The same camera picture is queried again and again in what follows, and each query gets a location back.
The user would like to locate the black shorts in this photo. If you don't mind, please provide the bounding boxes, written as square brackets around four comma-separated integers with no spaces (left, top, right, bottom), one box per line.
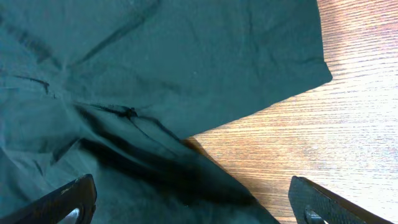
[1,0,332,223]

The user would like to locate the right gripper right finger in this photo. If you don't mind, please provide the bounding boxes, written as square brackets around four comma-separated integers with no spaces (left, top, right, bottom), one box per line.
[288,176,392,224]

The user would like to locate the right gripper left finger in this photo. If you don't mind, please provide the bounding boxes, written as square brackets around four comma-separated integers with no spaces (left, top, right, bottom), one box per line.
[1,174,97,224]

